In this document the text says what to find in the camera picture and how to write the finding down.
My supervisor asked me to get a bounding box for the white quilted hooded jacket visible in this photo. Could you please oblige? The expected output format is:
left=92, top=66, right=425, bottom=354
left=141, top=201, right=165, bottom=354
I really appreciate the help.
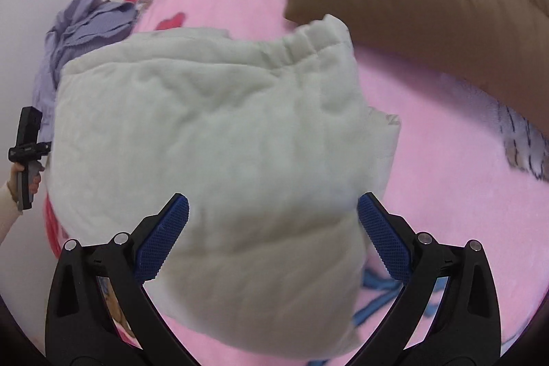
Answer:
left=46, top=16, right=400, bottom=359

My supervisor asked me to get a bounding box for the person's left forearm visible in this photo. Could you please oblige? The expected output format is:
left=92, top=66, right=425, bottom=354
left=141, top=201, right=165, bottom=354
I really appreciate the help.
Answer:
left=0, top=183, right=21, bottom=243

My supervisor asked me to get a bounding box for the purple clothes pile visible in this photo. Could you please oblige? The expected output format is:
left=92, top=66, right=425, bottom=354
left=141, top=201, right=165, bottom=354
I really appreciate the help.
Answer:
left=33, top=0, right=138, bottom=141

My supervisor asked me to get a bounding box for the person's left hand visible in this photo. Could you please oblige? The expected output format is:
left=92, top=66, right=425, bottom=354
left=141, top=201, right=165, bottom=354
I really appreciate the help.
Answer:
left=7, top=163, right=44, bottom=203

